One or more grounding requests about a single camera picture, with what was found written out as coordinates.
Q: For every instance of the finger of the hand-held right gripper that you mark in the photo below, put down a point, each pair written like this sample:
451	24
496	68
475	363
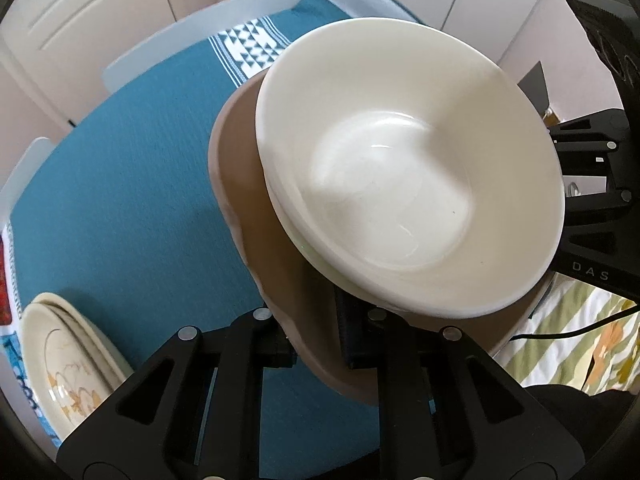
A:
595	207
590	130

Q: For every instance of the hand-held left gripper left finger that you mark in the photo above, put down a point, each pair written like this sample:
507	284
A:
275	345

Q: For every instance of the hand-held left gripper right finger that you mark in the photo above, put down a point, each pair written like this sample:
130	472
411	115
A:
342	320

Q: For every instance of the beige square plastic basin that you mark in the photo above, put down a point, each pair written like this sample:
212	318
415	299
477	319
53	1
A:
280	285

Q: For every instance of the small floral cream plate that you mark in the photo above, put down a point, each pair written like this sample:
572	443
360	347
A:
65	370

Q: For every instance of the yellow striped bedsheet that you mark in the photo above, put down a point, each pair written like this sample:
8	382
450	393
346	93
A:
575	360

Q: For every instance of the large cream plate yellow centre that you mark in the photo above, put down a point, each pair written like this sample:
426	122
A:
102	341

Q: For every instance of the teal patterned tablecloth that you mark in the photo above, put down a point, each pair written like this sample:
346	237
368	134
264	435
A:
150	185

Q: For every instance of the white panelled cabinet door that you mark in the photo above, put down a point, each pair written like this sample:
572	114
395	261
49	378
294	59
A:
75	10

